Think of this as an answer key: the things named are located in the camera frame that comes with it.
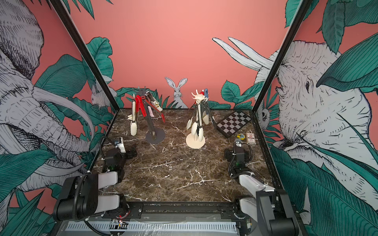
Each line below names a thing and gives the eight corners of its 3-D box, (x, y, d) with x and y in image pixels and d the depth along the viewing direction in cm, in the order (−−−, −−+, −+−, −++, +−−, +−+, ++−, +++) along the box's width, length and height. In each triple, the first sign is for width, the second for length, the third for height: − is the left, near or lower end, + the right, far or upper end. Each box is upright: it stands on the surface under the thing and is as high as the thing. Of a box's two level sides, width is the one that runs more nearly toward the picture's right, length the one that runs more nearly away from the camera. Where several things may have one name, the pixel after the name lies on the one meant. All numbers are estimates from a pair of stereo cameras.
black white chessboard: (228, 138, 105) (229, 136, 103) (215, 127, 112) (216, 125, 109) (250, 121, 117) (252, 118, 114) (237, 111, 123) (238, 109, 121)
